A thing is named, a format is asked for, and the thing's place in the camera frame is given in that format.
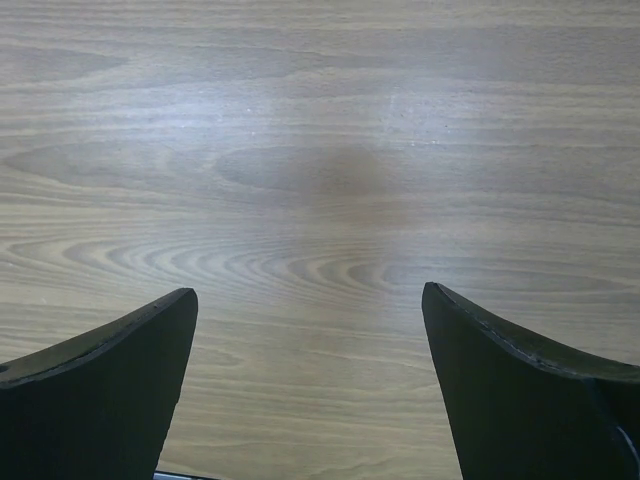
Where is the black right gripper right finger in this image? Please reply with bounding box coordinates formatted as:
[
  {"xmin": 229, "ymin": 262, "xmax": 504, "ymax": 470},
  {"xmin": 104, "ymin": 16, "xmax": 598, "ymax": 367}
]
[{"xmin": 422, "ymin": 282, "xmax": 639, "ymax": 479}]

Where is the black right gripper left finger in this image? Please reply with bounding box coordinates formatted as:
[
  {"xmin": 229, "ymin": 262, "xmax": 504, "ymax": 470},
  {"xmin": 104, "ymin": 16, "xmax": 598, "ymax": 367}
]
[{"xmin": 1, "ymin": 288, "xmax": 198, "ymax": 479}]

